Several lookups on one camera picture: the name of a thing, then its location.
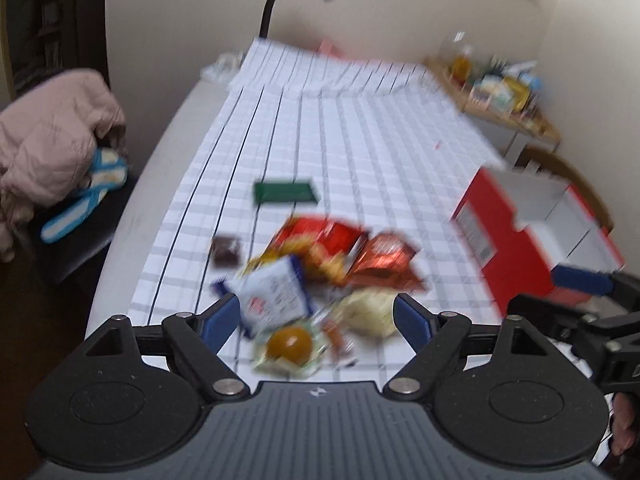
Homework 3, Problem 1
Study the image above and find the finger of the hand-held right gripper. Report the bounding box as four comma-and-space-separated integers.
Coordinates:
550, 264, 640, 311
506, 294, 601, 347

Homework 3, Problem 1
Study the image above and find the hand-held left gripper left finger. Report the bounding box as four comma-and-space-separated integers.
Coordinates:
85, 292, 251, 403

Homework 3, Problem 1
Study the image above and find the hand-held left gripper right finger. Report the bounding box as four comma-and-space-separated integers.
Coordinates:
382, 292, 551, 403

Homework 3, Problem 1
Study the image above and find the pale yellow bun packet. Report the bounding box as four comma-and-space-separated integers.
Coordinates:
332, 290, 401, 338

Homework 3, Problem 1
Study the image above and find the white and blue snack packet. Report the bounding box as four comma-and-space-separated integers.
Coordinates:
212, 255, 316, 336

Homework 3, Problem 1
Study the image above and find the red-brown foil snack packet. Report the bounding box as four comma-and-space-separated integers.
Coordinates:
345, 232, 426, 293

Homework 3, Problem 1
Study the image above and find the small brown cake packet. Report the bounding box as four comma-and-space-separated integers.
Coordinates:
211, 236, 242, 268

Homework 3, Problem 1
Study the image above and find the small red candy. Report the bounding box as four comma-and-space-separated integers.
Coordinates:
324, 320, 357, 361

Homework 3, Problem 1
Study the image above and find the red cardboard box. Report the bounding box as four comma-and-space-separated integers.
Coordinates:
450, 166, 626, 318

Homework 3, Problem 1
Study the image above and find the red chips bag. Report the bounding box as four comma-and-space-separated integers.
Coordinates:
250, 215, 368, 286

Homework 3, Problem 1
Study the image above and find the green snack packet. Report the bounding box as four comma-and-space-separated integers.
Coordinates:
252, 180, 319, 206

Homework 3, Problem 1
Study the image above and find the person's right hand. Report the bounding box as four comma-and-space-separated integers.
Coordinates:
611, 392, 640, 461

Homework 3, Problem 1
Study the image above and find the wooden chair back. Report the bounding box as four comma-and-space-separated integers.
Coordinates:
515, 145, 613, 231

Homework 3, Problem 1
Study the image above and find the black chair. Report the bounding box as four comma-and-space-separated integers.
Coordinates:
25, 170, 141, 286

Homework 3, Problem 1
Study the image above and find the wooden side shelf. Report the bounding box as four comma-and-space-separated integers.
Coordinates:
425, 57, 561, 142

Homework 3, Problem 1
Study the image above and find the blue and white bag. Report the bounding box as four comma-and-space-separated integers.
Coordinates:
41, 147, 128, 245

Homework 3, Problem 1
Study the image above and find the white checked tablecloth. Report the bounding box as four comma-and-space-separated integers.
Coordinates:
131, 37, 511, 386

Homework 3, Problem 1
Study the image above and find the yellow container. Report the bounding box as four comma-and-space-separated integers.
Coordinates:
505, 77, 532, 111

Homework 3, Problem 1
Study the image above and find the clear glass jar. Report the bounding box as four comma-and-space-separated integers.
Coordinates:
440, 32, 476, 83

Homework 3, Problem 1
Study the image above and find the clear plastic packet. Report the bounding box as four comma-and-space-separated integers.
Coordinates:
202, 52, 246, 81

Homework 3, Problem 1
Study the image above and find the pink puffer jacket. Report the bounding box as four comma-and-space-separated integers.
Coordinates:
0, 69, 127, 263

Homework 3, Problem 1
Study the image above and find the dark wooden bookshelf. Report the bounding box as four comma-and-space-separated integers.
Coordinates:
0, 0, 108, 97

